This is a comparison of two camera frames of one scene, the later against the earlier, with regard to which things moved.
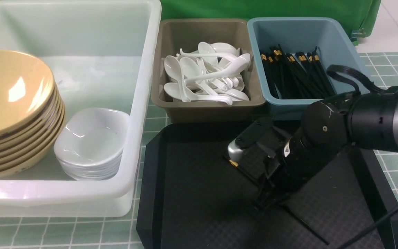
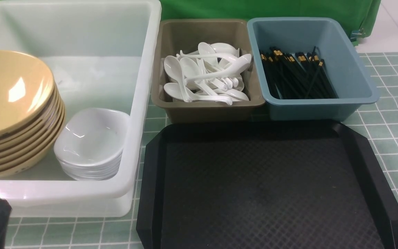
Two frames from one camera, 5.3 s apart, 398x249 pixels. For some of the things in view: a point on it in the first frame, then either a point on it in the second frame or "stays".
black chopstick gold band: x=235 y=164 → x=321 y=64
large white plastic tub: x=102 y=54 stays
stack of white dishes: x=89 y=144 stays
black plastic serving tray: x=191 y=196 stays
